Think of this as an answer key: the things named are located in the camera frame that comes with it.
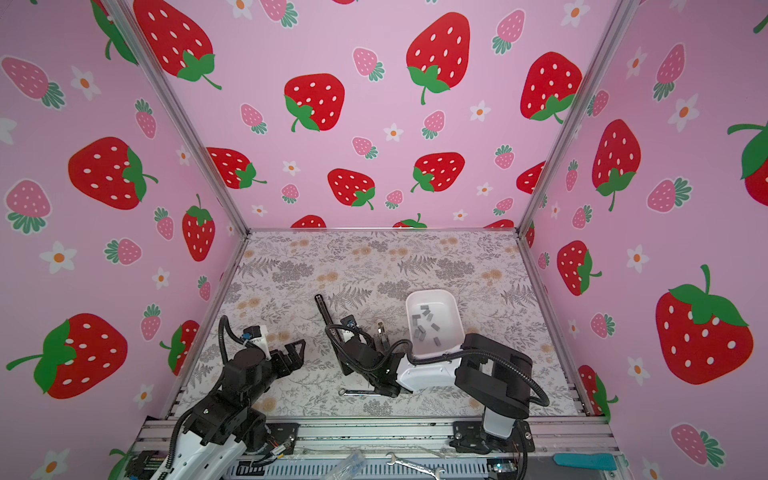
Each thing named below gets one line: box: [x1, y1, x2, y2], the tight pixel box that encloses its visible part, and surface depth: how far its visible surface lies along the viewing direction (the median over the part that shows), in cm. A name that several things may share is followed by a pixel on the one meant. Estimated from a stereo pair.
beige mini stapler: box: [377, 321, 389, 349], surface depth 92 cm
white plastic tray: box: [406, 289, 465, 357], surface depth 96 cm
